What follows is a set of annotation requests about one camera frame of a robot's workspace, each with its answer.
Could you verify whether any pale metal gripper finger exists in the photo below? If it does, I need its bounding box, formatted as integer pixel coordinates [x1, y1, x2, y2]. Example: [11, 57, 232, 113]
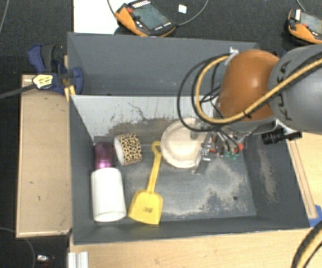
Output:
[194, 159, 209, 176]

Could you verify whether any grey metal bin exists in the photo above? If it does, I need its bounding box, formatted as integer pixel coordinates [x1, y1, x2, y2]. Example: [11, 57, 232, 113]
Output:
[66, 31, 311, 245]

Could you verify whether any cream round bowl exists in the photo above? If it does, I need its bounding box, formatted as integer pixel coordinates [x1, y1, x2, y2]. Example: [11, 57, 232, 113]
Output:
[160, 117, 204, 169]

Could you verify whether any yellow toy shovel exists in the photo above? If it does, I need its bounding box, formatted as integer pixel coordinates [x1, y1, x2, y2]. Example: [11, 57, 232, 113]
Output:
[127, 141, 164, 226]

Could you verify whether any leopard print cup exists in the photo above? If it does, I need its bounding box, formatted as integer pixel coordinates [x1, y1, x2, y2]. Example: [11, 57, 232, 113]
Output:
[113, 132, 143, 167]

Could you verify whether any white plastic cylinder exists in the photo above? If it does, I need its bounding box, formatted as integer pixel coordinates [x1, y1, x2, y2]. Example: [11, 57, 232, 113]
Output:
[90, 166, 128, 223]

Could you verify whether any purple metallic cylinder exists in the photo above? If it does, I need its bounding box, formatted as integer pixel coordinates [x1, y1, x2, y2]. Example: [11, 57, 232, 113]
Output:
[93, 141, 116, 170]

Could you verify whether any pale wood flat board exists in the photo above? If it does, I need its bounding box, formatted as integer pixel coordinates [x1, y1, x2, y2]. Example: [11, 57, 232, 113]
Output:
[15, 74, 74, 238]

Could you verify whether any black cylinder on white bracket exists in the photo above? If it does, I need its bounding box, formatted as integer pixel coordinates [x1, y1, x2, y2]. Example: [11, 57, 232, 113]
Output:
[262, 127, 302, 146]

